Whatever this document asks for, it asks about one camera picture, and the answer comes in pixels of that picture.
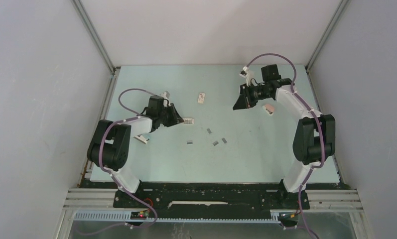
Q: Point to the small white staple box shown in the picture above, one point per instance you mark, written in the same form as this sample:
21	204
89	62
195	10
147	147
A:
201	98

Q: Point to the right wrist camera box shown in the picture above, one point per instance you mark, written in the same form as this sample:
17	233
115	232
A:
247	74

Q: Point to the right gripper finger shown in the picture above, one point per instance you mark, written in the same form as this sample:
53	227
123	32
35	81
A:
241	104
243	96

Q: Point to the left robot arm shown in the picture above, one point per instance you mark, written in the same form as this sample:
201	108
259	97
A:
109	147

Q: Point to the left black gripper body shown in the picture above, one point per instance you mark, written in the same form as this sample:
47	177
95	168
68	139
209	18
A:
166	114

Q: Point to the small pink stapler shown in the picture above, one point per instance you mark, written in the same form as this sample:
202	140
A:
269	109

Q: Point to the white staple box barcode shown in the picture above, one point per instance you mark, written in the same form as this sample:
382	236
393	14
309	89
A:
188	120

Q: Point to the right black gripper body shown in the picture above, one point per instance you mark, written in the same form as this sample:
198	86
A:
256	93

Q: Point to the white cable duct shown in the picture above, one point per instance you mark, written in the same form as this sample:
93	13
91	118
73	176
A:
126	216

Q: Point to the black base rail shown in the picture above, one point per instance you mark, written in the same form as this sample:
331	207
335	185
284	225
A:
212	200

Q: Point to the grey white stapler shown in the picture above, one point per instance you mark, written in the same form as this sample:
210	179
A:
142	139

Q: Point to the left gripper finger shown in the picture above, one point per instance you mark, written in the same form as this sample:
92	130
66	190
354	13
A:
175	113
174	122

